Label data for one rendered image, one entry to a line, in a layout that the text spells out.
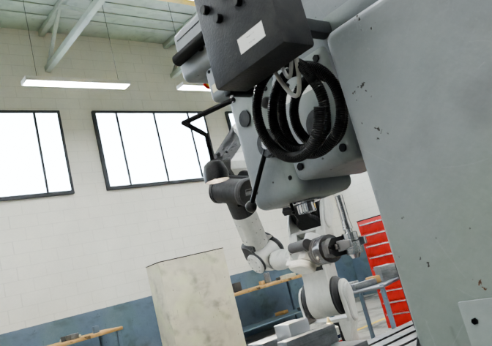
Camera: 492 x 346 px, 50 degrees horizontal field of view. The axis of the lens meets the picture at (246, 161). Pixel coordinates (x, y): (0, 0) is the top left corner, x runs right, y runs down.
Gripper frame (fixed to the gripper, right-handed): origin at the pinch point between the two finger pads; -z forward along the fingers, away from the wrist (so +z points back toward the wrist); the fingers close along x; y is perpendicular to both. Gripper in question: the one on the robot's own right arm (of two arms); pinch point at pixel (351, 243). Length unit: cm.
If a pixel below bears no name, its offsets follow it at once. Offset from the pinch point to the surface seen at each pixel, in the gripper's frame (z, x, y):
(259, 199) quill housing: -8.9, -31.2, -16.2
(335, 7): -47, -23, -48
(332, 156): -36.7, -27.0, -18.5
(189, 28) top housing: -3, -36, -68
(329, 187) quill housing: -21.3, -18.4, -14.2
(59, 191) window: 765, 39, -198
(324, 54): -42, -25, -40
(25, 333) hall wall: 750, -46, 11
